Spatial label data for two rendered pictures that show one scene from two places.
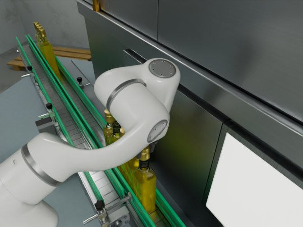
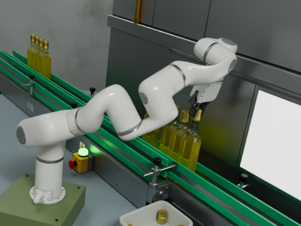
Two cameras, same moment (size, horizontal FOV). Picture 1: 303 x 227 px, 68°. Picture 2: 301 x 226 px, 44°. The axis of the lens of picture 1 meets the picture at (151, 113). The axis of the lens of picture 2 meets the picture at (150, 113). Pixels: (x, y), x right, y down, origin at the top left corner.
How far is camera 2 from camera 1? 0.94 m
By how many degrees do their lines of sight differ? 20
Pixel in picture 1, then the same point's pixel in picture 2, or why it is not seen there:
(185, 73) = not seen: hidden behind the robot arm
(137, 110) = (225, 52)
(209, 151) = (245, 110)
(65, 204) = (95, 193)
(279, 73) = (286, 48)
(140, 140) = (227, 65)
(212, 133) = (248, 94)
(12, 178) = (170, 74)
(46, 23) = not seen: outside the picture
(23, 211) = (171, 93)
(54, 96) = not seen: hidden behind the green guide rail
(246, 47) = (268, 37)
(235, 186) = (264, 130)
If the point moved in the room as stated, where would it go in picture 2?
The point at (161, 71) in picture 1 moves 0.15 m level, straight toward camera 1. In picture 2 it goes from (229, 42) to (242, 53)
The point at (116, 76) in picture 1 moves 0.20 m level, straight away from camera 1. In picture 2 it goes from (210, 40) to (186, 28)
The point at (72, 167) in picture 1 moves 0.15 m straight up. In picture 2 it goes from (195, 75) to (204, 24)
